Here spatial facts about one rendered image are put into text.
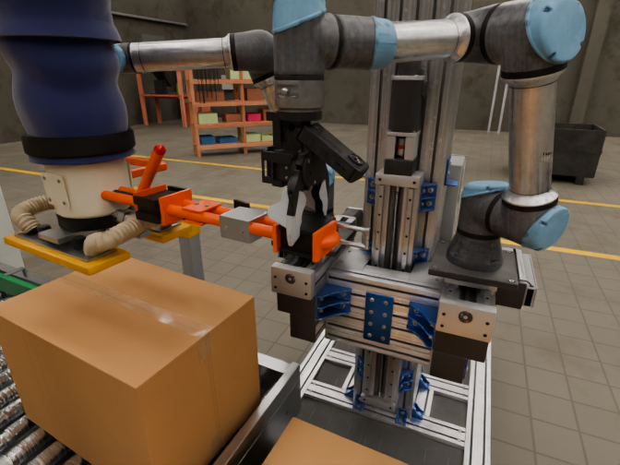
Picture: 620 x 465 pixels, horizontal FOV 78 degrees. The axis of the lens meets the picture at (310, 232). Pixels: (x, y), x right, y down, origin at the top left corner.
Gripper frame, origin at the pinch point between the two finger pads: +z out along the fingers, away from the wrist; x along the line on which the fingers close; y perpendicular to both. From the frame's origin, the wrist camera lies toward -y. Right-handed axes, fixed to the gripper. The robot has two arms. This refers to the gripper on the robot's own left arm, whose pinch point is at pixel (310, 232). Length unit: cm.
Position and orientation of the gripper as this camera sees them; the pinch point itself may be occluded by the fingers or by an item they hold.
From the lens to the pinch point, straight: 66.4
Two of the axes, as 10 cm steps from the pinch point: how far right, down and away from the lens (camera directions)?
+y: -8.6, -1.9, 4.7
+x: -5.0, 3.2, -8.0
